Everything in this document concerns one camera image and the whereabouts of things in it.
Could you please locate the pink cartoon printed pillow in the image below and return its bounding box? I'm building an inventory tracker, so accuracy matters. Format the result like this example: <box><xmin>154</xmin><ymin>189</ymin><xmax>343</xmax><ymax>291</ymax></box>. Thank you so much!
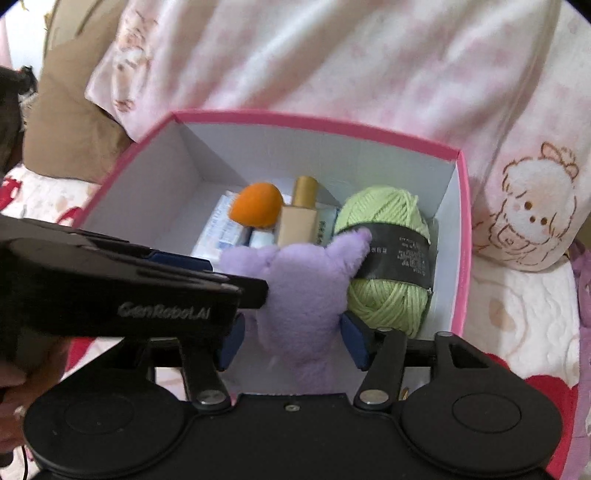
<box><xmin>85</xmin><ymin>0</ymin><xmax>583</xmax><ymax>274</ymax></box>

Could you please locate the purple plush toy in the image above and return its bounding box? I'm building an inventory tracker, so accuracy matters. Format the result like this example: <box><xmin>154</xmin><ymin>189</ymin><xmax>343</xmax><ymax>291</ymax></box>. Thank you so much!
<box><xmin>217</xmin><ymin>229</ymin><xmax>374</xmax><ymax>396</ymax></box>

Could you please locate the foundation bottle gold cap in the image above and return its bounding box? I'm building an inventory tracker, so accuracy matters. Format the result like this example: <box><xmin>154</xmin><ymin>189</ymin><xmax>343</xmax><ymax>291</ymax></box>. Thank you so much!
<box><xmin>276</xmin><ymin>175</ymin><xmax>321</xmax><ymax>248</ymax></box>

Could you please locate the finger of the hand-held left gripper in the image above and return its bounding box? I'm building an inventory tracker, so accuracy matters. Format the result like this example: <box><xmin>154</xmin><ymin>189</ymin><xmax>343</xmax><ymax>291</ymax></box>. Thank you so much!
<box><xmin>69</xmin><ymin>233</ymin><xmax>270</xmax><ymax>310</ymax></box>
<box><xmin>18</xmin><ymin>218</ymin><xmax>214</xmax><ymax>274</ymax></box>

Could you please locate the green yarn ball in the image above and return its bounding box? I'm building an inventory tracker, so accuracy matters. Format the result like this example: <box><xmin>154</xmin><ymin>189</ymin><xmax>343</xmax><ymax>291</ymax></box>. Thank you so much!
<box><xmin>333</xmin><ymin>185</ymin><xmax>437</xmax><ymax>339</ymax></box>

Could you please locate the brown pillow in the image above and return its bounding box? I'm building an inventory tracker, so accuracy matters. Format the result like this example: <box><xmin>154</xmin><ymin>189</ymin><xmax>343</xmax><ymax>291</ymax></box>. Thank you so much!
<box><xmin>22</xmin><ymin>0</ymin><xmax>136</xmax><ymax>186</ymax></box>

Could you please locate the pink cardboard box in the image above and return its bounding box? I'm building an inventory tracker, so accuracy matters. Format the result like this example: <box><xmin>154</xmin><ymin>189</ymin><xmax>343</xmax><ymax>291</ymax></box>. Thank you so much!
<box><xmin>67</xmin><ymin>110</ymin><xmax>472</xmax><ymax>403</ymax></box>

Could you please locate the purple blanket edge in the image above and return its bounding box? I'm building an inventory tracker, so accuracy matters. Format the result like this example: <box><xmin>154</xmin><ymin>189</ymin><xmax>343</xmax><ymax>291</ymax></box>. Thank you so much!
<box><xmin>569</xmin><ymin>239</ymin><xmax>591</xmax><ymax>298</ymax></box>

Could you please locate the person's left hand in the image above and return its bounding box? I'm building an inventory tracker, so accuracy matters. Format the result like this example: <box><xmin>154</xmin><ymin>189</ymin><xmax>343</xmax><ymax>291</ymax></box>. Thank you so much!
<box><xmin>0</xmin><ymin>339</ymin><xmax>71</xmax><ymax>463</ymax></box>

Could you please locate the blue wet wipes packet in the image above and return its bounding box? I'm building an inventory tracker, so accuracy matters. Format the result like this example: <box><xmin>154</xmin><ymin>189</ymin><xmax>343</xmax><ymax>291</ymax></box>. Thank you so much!
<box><xmin>191</xmin><ymin>193</ymin><xmax>341</xmax><ymax>260</ymax></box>

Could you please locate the orange makeup sponge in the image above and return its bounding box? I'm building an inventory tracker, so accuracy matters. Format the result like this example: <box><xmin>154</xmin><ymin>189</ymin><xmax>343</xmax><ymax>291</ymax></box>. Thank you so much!
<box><xmin>229</xmin><ymin>183</ymin><xmax>285</xmax><ymax>230</ymax></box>

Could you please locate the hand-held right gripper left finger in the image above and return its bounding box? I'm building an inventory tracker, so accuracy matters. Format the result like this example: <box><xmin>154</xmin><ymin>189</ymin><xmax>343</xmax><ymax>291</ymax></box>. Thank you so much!
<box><xmin>124</xmin><ymin>314</ymin><xmax>247</xmax><ymax>411</ymax></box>

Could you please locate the dark clutter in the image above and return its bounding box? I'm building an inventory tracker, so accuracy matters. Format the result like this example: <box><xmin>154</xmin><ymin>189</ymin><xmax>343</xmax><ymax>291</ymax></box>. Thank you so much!
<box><xmin>0</xmin><ymin>66</ymin><xmax>38</xmax><ymax>178</ymax></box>

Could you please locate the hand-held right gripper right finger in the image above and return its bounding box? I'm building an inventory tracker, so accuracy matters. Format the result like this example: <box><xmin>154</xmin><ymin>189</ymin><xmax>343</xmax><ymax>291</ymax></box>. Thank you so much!
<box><xmin>339</xmin><ymin>313</ymin><xmax>507</xmax><ymax>411</ymax></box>

